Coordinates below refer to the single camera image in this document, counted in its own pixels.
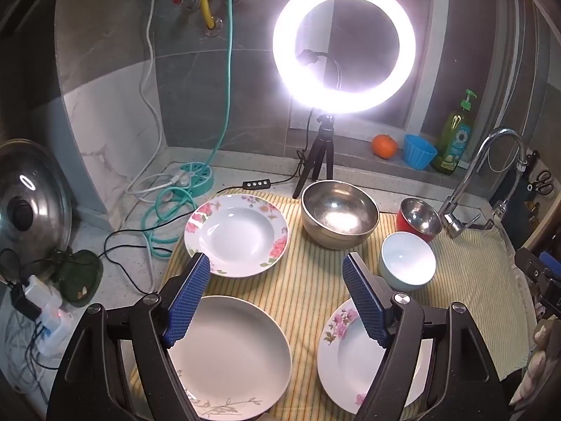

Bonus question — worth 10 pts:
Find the yellow hose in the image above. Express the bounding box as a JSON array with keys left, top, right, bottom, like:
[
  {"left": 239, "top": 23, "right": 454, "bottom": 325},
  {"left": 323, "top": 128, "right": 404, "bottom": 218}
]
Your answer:
[{"left": 199, "top": 0, "right": 224, "bottom": 36}]

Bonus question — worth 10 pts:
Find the steel faucet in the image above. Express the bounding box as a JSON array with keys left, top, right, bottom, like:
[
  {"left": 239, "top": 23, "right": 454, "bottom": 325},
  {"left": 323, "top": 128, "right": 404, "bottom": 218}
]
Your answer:
[{"left": 438, "top": 127, "right": 529, "bottom": 240}]

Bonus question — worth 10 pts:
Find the person's right hand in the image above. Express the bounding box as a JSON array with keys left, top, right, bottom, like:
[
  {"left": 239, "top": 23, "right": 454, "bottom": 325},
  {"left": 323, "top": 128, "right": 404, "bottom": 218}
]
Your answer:
[{"left": 511, "top": 318, "right": 552, "bottom": 406}]

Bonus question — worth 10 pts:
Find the pink rose deep plate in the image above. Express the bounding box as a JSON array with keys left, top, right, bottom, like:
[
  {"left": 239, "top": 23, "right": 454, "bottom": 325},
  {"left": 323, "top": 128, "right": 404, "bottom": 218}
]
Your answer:
[{"left": 184, "top": 194, "right": 290, "bottom": 278}]

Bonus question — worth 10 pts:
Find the black cable with remote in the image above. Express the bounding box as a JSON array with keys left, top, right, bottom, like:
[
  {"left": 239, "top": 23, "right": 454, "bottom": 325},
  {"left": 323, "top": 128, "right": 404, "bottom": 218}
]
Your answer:
[{"left": 104, "top": 178, "right": 303, "bottom": 294}]

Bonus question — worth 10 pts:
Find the white ring light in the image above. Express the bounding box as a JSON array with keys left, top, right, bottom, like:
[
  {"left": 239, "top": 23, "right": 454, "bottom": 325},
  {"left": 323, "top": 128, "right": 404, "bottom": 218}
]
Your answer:
[{"left": 272, "top": 0, "right": 417, "bottom": 108}]

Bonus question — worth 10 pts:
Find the pink blossom plate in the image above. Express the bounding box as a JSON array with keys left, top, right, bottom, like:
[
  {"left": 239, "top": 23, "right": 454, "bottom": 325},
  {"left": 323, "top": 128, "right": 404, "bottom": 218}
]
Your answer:
[{"left": 317, "top": 298, "right": 434, "bottom": 415}]

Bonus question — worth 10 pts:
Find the orange tangerine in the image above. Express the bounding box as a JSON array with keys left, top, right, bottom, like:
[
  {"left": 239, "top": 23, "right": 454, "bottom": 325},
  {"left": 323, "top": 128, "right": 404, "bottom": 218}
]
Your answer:
[{"left": 372, "top": 134, "right": 399, "bottom": 160}]

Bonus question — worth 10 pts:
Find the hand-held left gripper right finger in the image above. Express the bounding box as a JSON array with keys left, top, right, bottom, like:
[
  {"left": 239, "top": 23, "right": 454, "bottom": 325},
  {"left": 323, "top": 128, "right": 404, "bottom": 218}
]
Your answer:
[{"left": 342, "top": 252, "right": 509, "bottom": 421}]

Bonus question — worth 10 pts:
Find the white power strip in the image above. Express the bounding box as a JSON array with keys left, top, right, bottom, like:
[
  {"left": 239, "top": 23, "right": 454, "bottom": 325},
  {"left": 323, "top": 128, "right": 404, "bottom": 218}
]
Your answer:
[{"left": 37, "top": 307, "right": 75, "bottom": 356}]

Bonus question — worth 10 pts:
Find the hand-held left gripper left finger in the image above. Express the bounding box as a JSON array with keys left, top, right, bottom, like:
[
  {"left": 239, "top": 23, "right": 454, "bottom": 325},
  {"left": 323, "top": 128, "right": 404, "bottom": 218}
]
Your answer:
[{"left": 46, "top": 252, "right": 212, "bottom": 421}]

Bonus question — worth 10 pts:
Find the white cable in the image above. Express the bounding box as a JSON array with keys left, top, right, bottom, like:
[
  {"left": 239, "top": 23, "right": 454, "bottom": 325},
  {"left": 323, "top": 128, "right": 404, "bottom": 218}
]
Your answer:
[{"left": 127, "top": 0, "right": 194, "bottom": 194}]

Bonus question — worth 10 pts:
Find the black mini tripod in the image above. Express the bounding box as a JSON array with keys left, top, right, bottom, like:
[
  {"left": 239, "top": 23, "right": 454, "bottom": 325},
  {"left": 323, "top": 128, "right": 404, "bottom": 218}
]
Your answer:
[{"left": 293, "top": 114, "right": 336, "bottom": 200}]

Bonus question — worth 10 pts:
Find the green dish soap bottle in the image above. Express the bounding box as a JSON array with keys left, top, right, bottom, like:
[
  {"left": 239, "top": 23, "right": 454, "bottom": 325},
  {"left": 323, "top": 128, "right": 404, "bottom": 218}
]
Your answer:
[{"left": 432, "top": 89, "right": 478, "bottom": 177}]

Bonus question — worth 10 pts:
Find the teal round power strip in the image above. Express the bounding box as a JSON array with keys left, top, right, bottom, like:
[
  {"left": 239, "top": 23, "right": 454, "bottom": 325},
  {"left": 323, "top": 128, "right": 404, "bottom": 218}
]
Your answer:
[{"left": 175, "top": 162, "right": 214, "bottom": 196}]

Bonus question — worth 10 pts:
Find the teal cable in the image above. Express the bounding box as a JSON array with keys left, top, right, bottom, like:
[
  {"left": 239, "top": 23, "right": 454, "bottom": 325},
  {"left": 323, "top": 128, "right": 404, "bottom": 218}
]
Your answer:
[{"left": 142, "top": 0, "right": 239, "bottom": 260}]

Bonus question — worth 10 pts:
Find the white leaf print plate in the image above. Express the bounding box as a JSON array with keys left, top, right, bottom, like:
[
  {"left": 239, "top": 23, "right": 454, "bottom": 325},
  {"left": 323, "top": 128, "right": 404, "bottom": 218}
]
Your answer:
[{"left": 167, "top": 295, "right": 293, "bottom": 417}]

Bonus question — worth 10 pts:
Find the dark green dish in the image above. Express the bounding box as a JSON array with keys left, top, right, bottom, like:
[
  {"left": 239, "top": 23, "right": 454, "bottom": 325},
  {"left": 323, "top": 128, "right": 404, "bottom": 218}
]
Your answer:
[{"left": 56, "top": 249, "right": 103, "bottom": 308}]

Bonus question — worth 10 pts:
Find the light blue ceramic bowl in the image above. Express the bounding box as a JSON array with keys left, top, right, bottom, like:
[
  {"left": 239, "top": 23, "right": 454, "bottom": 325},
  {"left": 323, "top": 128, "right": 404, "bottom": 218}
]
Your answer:
[{"left": 379, "top": 231, "right": 438, "bottom": 292}]

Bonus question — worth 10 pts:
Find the blue ribbed cup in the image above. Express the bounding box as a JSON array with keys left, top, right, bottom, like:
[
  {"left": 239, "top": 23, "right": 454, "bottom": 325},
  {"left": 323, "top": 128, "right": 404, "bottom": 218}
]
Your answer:
[{"left": 403, "top": 134, "right": 438, "bottom": 171}]

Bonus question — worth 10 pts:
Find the large steel bowl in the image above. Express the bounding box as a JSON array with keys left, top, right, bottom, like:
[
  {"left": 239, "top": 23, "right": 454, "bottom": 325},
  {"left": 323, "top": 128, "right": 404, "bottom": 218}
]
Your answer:
[{"left": 300, "top": 180, "right": 380, "bottom": 250}]

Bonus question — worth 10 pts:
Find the yellow striped cloth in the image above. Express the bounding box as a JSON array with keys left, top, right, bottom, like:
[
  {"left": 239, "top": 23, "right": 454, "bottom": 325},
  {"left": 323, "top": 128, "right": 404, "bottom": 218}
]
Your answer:
[{"left": 129, "top": 188, "right": 538, "bottom": 421}]

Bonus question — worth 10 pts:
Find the red steel bowl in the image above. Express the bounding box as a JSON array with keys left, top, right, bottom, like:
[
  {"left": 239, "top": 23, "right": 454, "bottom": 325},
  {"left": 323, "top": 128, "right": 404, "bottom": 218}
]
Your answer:
[{"left": 396, "top": 197, "right": 442, "bottom": 243}]

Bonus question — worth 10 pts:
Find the steel pot lid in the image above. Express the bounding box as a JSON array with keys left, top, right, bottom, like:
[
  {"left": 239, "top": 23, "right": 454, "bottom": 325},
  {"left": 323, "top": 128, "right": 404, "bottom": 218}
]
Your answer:
[{"left": 0, "top": 139, "right": 73, "bottom": 286}]

